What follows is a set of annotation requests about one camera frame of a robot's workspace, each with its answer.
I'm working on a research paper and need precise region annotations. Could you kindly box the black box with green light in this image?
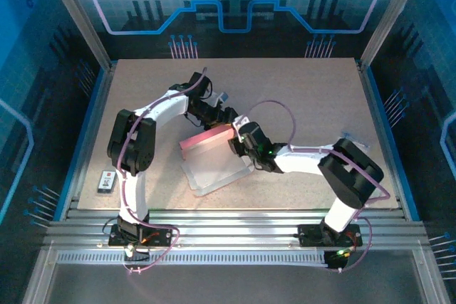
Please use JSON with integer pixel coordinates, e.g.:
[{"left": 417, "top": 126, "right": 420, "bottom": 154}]
[{"left": 323, "top": 249, "right": 349, "bottom": 272}]

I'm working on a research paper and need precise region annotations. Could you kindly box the blue clear plastic piece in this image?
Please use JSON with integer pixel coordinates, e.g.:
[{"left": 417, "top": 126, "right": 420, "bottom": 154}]
[{"left": 341, "top": 131, "right": 371, "bottom": 149}]

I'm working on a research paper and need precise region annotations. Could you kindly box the blue edge trim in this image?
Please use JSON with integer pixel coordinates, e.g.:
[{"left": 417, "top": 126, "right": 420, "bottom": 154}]
[
  {"left": 53, "top": 63, "right": 108, "bottom": 221},
  {"left": 365, "top": 65, "right": 421, "bottom": 221}
]

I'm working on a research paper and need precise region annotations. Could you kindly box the small card red white label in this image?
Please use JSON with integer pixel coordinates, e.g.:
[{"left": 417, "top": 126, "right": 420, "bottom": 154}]
[{"left": 97, "top": 169, "right": 118, "bottom": 195}]

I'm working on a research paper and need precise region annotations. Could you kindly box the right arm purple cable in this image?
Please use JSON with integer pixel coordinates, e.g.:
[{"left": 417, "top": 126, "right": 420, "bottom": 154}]
[{"left": 249, "top": 99, "right": 392, "bottom": 273}]

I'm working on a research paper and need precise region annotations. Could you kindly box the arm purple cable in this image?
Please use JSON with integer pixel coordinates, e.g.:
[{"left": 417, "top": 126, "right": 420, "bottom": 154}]
[
  {"left": 249, "top": 99, "right": 392, "bottom": 273},
  {"left": 102, "top": 66, "right": 214, "bottom": 276}
]

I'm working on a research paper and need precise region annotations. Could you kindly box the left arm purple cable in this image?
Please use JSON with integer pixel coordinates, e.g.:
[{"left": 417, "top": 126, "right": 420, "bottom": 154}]
[{"left": 102, "top": 66, "right": 214, "bottom": 276}]

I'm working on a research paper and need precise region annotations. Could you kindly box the aluminium table edge rail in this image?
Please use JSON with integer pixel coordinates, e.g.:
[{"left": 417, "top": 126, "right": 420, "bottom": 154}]
[{"left": 44, "top": 207, "right": 430, "bottom": 250}]

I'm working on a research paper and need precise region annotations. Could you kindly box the aluminium side rail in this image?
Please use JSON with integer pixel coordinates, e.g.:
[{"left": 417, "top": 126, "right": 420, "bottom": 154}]
[
  {"left": 66, "top": 63, "right": 118, "bottom": 221},
  {"left": 356, "top": 60, "right": 409, "bottom": 221}
]

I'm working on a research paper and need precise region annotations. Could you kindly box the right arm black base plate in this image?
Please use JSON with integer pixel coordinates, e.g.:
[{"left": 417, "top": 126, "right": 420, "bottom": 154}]
[{"left": 297, "top": 224, "right": 363, "bottom": 248}]

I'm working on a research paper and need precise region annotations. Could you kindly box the slotted grey cable duct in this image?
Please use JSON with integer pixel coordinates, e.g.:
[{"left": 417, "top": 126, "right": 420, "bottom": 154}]
[{"left": 56, "top": 252, "right": 331, "bottom": 266}]

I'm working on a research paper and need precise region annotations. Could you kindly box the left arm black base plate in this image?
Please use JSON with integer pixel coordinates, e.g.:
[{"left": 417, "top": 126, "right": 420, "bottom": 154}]
[{"left": 108, "top": 224, "right": 175, "bottom": 248}]

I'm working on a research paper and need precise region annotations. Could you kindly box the aluminium frame post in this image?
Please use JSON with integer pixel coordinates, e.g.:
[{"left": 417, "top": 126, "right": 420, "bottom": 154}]
[
  {"left": 38, "top": 0, "right": 115, "bottom": 70},
  {"left": 357, "top": 0, "right": 431, "bottom": 72}
]

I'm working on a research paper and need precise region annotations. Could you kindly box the aluminium lower frame rail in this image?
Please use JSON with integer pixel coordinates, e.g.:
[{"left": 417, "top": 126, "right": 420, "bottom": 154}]
[
  {"left": 412, "top": 246, "right": 452, "bottom": 304},
  {"left": 21, "top": 245, "right": 60, "bottom": 304}
]

